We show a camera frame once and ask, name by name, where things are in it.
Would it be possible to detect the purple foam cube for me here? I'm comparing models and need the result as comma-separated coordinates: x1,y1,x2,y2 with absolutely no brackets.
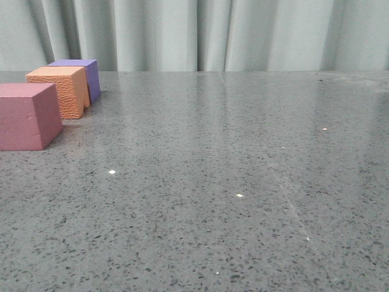
49,59,101,104

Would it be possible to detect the orange foam cube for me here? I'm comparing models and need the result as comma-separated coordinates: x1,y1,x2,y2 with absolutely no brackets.
26,66,90,119

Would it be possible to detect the grey-green curtain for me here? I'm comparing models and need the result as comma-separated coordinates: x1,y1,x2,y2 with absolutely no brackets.
1,1,388,71

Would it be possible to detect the red foam cube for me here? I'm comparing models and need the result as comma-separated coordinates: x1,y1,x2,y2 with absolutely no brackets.
1,83,63,151

